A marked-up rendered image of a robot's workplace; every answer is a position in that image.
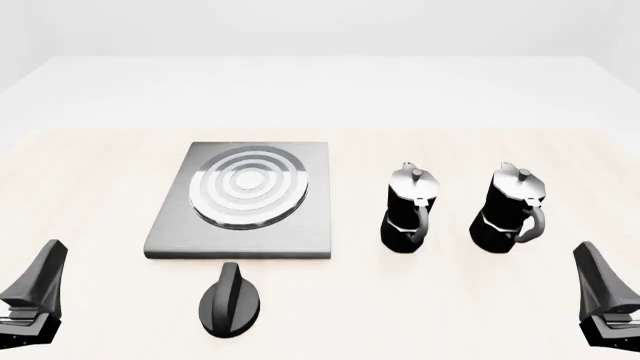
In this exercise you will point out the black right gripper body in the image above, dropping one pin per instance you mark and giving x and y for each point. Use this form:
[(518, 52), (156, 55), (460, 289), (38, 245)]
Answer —
[(610, 332)]

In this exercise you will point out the black moka pot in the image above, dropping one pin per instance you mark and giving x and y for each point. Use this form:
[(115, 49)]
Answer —
[(402, 210), (495, 217)]

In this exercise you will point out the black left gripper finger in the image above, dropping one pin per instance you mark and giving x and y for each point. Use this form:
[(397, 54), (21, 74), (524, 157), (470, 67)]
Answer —
[(42, 277)]

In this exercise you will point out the round black stove knob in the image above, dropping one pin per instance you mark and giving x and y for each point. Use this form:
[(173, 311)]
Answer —
[(227, 307)]

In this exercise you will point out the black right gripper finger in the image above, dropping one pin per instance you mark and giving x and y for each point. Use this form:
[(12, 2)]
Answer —
[(597, 281)]

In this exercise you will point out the flat grey stove plate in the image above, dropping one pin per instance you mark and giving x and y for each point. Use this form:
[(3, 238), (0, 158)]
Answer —
[(300, 232)]

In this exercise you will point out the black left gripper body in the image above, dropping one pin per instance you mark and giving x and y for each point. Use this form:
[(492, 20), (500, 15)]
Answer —
[(30, 330)]

